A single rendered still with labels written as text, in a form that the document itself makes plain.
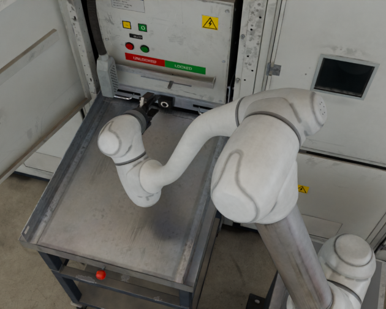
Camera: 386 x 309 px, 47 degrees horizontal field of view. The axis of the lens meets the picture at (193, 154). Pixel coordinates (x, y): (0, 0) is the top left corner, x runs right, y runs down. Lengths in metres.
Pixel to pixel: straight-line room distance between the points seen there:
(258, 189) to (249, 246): 1.69
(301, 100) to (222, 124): 0.21
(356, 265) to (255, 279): 1.14
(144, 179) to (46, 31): 0.67
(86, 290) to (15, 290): 0.45
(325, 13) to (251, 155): 0.67
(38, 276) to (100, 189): 0.97
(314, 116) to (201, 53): 0.80
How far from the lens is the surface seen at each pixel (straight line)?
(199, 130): 1.09
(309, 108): 0.91
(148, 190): 1.32
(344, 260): 1.32
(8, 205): 2.78
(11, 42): 1.58
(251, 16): 1.43
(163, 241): 1.53
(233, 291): 2.37
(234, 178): 0.79
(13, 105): 1.69
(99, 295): 2.22
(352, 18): 1.38
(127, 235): 1.56
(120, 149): 1.27
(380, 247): 2.41
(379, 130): 1.70
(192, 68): 1.69
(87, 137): 1.82
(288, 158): 0.85
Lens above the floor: 2.23
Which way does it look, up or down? 54 degrees down
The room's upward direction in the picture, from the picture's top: straight up
